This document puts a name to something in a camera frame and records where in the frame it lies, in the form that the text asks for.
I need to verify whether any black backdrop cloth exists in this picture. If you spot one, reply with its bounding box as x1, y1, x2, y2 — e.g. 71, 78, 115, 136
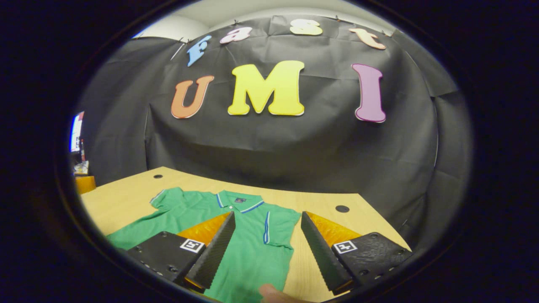
76, 15, 474, 249

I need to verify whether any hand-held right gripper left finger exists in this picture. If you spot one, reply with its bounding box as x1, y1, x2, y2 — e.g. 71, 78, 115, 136
126, 210, 236, 291

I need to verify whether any computer monitor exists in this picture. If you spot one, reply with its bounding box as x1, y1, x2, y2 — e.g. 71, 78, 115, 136
69, 112, 85, 153

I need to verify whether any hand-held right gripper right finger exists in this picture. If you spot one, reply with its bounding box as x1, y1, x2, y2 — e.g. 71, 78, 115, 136
301, 210, 413, 296

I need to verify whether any green polo T-shirt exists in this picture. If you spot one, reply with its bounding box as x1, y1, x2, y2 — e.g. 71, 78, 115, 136
106, 187, 302, 303

